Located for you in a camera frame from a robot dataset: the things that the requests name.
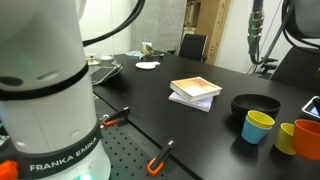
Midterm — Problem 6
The yellow plastic cup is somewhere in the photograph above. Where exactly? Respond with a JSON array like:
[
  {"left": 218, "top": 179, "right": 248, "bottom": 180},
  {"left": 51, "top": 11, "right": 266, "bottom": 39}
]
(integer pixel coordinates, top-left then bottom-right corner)
[
  {"left": 274, "top": 123, "right": 296, "bottom": 155},
  {"left": 247, "top": 110, "right": 275, "bottom": 129}
]

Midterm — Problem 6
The orange plastic cup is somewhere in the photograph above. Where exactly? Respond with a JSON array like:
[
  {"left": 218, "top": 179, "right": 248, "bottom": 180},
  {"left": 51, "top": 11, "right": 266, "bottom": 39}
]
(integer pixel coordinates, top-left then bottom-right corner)
[{"left": 293, "top": 119, "right": 320, "bottom": 160}]

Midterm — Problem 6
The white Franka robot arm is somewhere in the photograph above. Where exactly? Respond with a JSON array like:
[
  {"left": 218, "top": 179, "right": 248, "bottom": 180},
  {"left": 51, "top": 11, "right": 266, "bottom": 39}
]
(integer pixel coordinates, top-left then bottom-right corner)
[{"left": 0, "top": 0, "right": 111, "bottom": 180}]

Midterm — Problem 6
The orange and white book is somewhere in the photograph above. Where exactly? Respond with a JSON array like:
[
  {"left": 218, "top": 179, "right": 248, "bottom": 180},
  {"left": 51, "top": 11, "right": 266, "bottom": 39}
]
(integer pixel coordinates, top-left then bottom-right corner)
[{"left": 170, "top": 77, "right": 222, "bottom": 102}]

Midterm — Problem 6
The white lavender book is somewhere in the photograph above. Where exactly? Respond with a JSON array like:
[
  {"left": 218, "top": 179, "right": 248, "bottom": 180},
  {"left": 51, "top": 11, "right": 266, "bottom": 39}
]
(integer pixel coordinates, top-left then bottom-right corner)
[{"left": 169, "top": 92, "right": 213, "bottom": 112}]

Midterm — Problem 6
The orange black clamp far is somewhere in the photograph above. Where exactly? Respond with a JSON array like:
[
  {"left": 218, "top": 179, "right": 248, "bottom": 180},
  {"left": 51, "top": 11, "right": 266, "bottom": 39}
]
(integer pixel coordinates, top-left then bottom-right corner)
[{"left": 101, "top": 107, "right": 130, "bottom": 127}]

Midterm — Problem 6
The orange black clamp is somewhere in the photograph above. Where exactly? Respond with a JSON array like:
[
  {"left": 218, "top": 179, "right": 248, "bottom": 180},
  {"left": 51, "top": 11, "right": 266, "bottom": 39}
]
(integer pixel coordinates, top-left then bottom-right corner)
[
  {"left": 146, "top": 139, "right": 176, "bottom": 176},
  {"left": 101, "top": 107, "right": 130, "bottom": 127}
]

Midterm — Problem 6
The orange black clamp near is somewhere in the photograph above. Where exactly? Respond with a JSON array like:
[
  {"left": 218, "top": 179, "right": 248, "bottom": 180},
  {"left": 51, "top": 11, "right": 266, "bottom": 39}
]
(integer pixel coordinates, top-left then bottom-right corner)
[{"left": 146, "top": 139, "right": 176, "bottom": 176}]

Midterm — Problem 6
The black office chair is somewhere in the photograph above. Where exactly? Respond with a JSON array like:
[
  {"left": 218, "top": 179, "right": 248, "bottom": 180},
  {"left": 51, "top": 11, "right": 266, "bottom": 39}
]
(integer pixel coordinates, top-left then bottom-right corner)
[{"left": 178, "top": 34, "right": 207, "bottom": 62}]

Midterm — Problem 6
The open laptop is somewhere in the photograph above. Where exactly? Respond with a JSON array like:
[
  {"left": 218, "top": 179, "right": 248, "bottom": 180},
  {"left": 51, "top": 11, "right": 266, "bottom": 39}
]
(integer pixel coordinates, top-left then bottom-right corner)
[{"left": 91, "top": 66, "right": 122, "bottom": 84}]

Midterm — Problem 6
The black bowl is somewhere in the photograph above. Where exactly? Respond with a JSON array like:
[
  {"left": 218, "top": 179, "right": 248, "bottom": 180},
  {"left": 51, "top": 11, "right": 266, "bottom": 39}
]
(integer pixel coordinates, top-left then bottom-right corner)
[{"left": 231, "top": 94, "right": 281, "bottom": 121}]

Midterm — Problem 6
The blue plastic cup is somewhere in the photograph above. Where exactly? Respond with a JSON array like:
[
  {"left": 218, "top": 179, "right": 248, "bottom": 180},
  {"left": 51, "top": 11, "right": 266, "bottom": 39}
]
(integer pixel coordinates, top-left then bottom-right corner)
[{"left": 241, "top": 118, "right": 270, "bottom": 144}]

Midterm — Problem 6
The dark chair at right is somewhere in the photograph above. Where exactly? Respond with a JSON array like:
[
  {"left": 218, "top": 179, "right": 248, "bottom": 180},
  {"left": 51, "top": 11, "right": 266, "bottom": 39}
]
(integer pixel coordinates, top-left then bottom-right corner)
[{"left": 270, "top": 47, "right": 320, "bottom": 93}]

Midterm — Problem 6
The white tablet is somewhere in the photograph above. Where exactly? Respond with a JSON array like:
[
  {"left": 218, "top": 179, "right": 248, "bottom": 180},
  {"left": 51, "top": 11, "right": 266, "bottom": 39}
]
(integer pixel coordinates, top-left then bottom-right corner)
[{"left": 302, "top": 96, "right": 320, "bottom": 120}]

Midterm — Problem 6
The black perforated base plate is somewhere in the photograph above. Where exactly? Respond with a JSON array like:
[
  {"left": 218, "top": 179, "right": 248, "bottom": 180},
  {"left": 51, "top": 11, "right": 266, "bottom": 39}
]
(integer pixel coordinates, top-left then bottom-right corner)
[{"left": 94, "top": 98, "right": 201, "bottom": 180}]

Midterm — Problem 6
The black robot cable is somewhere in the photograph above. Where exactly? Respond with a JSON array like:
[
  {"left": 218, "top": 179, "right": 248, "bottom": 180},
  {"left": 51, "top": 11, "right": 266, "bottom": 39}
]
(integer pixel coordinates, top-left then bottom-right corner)
[{"left": 82, "top": 0, "right": 320, "bottom": 66}]

